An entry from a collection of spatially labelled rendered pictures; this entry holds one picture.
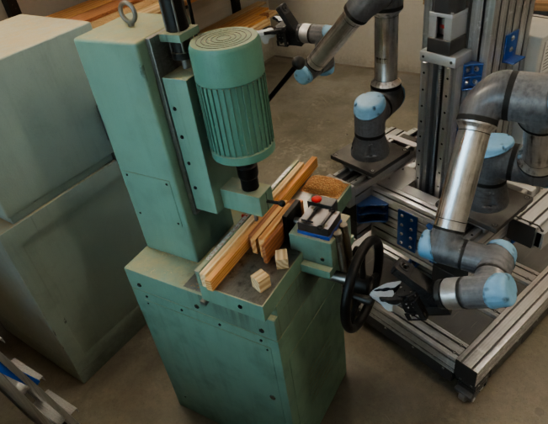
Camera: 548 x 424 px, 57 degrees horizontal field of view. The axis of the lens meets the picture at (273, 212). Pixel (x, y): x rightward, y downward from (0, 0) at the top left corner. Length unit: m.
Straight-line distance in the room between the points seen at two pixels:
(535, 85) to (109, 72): 1.03
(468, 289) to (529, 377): 1.21
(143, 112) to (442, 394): 1.59
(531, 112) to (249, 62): 0.65
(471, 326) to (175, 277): 1.21
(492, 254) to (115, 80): 1.03
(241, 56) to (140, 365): 1.68
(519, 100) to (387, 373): 1.38
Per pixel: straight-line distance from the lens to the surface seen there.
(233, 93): 1.24
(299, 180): 1.72
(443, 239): 1.30
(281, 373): 1.64
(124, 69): 1.38
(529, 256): 2.58
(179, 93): 1.34
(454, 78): 1.78
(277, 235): 1.47
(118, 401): 2.44
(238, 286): 1.41
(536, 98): 1.29
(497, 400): 2.30
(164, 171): 1.48
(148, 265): 1.72
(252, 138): 1.30
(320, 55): 1.95
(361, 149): 1.99
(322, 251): 1.44
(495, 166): 1.69
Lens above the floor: 1.89
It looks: 37 degrees down
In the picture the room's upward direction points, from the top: 9 degrees counter-clockwise
